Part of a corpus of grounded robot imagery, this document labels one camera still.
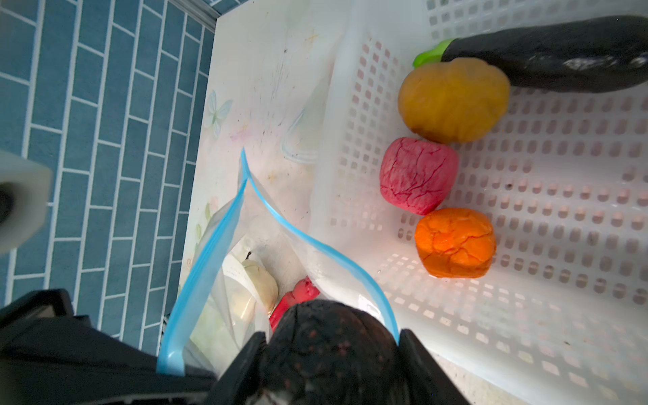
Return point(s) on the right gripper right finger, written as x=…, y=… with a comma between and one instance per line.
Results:
x=428, y=384

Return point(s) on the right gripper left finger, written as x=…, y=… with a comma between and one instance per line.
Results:
x=241, y=380

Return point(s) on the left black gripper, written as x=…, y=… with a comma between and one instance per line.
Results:
x=50, y=355

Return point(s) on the dark round crinkled food toy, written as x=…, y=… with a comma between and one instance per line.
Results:
x=324, y=352

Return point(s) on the cream white bun toy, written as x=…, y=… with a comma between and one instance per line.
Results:
x=264, y=282

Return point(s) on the red chili pepper toy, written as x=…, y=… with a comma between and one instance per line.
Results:
x=303, y=291

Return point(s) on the clear zip top bag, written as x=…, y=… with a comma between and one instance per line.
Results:
x=218, y=308

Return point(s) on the pink crinkled food toy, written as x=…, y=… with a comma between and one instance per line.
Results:
x=417, y=175

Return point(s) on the yellow potato toy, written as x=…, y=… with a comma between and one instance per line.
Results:
x=454, y=102

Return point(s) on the dark purple eggplant toy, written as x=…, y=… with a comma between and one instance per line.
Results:
x=599, y=55

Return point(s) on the orange crinkled food toy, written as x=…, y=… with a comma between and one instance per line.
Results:
x=455, y=243

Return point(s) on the white plastic mesh basket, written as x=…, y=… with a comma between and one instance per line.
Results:
x=561, y=316

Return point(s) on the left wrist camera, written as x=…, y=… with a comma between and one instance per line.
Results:
x=25, y=190

